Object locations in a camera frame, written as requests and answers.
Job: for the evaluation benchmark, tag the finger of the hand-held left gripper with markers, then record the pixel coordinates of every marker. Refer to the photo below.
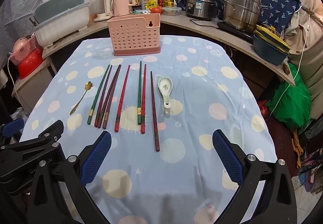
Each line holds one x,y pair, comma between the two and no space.
12,127
49,134

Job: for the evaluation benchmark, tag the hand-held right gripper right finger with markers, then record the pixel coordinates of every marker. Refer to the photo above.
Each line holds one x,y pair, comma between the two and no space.
227,158

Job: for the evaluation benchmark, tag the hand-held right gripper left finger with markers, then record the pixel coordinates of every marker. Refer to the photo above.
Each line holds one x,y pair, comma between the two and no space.
97,158

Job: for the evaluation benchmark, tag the brown chopstick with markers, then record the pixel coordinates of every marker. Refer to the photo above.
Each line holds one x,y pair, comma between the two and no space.
104,124
100,123

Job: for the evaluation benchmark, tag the dark maroon chopstick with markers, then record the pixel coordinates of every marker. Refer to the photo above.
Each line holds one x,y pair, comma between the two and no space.
97,121
156,143

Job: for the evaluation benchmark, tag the red chopstick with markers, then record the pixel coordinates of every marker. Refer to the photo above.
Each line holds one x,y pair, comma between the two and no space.
117,125
143,128

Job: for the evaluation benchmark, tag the green chopstick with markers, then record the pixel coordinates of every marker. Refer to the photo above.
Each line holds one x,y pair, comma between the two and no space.
139,118
91,111

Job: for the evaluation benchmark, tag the gold flower-shaped spoon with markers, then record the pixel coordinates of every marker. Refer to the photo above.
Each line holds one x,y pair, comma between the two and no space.
87,86

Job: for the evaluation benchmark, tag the white ceramic soup spoon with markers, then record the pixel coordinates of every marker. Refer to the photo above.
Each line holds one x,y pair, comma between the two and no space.
164,85

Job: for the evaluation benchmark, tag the pink perforated utensil holder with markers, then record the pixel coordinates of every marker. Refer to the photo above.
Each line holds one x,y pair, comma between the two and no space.
131,37

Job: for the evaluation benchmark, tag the grey side cabinet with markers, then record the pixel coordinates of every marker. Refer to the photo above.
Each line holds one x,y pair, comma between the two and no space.
32,92

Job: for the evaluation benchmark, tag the red plastic basin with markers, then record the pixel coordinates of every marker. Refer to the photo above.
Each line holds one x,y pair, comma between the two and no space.
30,66

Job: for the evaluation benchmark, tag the pink plastic basket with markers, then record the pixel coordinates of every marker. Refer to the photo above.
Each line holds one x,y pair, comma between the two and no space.
24,53

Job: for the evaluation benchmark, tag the blue dotted tablecloth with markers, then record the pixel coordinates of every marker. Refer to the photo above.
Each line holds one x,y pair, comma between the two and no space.
189,87

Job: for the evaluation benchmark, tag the pink round bowl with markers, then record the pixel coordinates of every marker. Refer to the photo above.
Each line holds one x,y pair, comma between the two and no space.
18,45

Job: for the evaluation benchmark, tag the green plastic bag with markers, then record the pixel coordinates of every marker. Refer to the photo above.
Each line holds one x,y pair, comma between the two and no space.
290,103

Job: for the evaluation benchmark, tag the white dish rack blue lid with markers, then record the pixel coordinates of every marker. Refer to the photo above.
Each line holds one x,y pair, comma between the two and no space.
63,24

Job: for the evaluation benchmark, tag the dark blue basin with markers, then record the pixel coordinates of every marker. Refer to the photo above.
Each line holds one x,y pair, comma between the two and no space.
265,51

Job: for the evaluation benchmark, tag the black induction cooktop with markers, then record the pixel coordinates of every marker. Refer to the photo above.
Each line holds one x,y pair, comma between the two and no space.
239,33

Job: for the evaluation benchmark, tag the white glass kettle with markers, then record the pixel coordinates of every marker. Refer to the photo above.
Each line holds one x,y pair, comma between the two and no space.
107,4

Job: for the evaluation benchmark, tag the beige cloth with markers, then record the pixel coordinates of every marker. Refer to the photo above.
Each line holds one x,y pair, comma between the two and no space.
310,37

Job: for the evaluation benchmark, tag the curved wooden counter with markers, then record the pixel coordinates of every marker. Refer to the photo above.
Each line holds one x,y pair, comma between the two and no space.
176,19

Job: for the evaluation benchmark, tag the pink electric kettle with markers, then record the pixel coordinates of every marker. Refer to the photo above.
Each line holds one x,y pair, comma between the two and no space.
121,4

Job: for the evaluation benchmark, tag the steel steamer pot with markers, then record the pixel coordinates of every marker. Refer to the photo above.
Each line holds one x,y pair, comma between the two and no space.
242,9

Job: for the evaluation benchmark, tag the blue white packet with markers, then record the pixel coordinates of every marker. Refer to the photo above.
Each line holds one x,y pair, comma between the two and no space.
138,10

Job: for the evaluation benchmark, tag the steel rice cooker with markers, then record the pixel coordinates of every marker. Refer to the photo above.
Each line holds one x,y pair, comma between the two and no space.
199,4

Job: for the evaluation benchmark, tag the clear food container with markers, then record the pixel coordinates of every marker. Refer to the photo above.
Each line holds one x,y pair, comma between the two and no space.
171,10

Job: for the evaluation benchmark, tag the red tomato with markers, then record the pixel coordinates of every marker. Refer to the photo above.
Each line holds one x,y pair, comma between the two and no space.
157,9

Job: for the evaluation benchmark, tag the yellow label container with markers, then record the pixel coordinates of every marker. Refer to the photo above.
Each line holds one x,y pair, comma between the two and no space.
152,5

